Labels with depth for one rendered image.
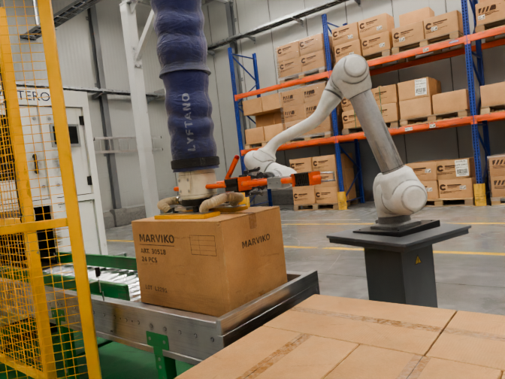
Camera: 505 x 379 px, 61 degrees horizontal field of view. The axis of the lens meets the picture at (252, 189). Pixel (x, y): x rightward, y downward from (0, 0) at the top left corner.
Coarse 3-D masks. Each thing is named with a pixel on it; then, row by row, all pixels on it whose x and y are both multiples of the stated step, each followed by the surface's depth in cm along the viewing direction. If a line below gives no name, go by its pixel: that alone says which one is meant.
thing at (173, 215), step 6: (198, 210) 188; (156, 216) 199; (162, 216) 196; (168, 216) 193; (174, 216) 191; (180, 216) 188; (186, 216) 186; (192, 216) 183; (198, 216) 181; (204, 216) 179; (210, 216) 182
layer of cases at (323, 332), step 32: (288, 320) 163; (320, 320) 159; (352, 320) 156; (384, 320) 152; (416, 320) 149; (448, 320) 146; (480, 320) 143; (224, 352) 141; (256, 352) 138; (288, 352) 136; (320, 352) 133; (352, 352) 131; (384, 352) 128; (416, 352) 126; (448, 352) 124; (480, 352) 122
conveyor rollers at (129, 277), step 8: (64, 264) 335; (72, 264) 331; (48, 272) 315; (56, 272) 311; (72, 272) 302; (88, 272) 293; (104, 272) 291; (112, 272) 286; (120, 272) 282; (128, 272) 285; (136, 272) 279; (104, 280) 263; (112, 280) 265; (120, 280) 260; (128, 280) 255; (136, 280) 258; (136, 288) 237; (136, 296) 225; (152, 304) 202; (192, 312) 185
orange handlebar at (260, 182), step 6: (318, 174) 160; (222, 180) 225; (252, 180) 176; (258, 180) 173; (264, 180) 171; (282, 180) 166; (288, 180) 164; (210, 186) 190; (216, 186) 188; (222, 186) 186; (252, 186) 175
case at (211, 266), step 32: (160, 224) 191; (192, 224) 177; (224, 224) 168; (256, 224) 184; (160, 256) 193; (192, 256) 179; (224, 256) 168; (256, 256) 183; (160, 288) 196; (192, 288) 182; (224, 288) 170; (256, 288) 182
